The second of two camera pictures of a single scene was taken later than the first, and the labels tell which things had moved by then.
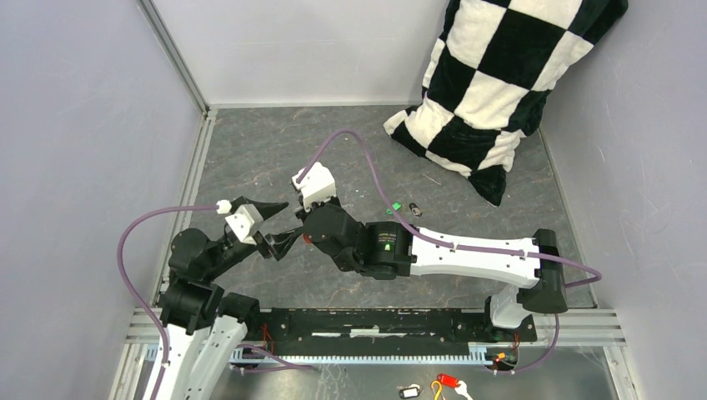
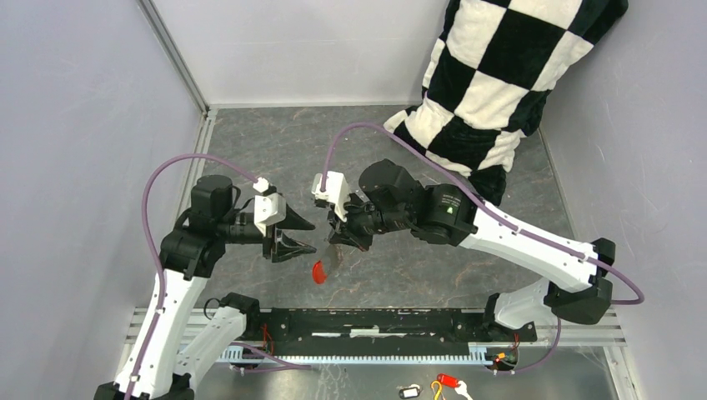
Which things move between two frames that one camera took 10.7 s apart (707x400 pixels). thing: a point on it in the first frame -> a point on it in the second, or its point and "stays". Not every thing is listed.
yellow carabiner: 439,390 stays
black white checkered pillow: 489,77 stays
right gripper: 303,212 -> 345,232
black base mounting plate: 325,332 stays
